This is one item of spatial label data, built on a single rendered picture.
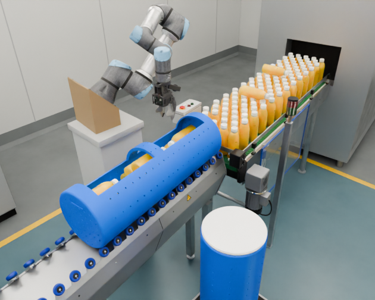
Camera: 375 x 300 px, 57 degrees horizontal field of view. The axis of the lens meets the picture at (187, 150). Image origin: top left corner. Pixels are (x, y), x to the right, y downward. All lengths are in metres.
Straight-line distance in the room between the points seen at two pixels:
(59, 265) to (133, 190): 0.44
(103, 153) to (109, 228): 0.63
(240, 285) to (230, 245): 0.21
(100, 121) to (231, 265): 1.04
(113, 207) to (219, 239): 0.45
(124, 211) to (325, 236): 1.97
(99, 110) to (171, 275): 1.33
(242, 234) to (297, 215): 1.72
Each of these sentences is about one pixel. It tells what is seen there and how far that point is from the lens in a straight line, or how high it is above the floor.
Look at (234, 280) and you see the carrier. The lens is 1.54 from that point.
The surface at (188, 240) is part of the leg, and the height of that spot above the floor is 0.21.
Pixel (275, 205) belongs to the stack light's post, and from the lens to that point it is 2.56.
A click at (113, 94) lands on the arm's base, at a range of 1.98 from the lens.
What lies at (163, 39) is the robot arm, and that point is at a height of 1.58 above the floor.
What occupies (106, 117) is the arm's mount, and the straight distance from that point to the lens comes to 1.98.
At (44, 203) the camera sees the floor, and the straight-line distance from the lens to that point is 3.45.
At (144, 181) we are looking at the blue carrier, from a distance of 1.53.
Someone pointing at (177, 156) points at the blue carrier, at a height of 1.18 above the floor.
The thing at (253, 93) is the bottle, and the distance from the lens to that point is 2.41.
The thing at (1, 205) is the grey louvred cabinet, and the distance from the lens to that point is 3.29.
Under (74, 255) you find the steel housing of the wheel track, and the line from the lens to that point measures 1.64.
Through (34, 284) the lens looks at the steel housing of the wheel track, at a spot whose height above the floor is 0.93.
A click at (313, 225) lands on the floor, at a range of 3.13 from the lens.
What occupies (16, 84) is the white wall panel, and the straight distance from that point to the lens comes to 4.36.
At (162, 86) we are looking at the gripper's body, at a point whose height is 1.47.
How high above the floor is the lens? 2.12
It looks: 33 degrees down
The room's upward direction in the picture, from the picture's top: 1 degrees counter-clockwise
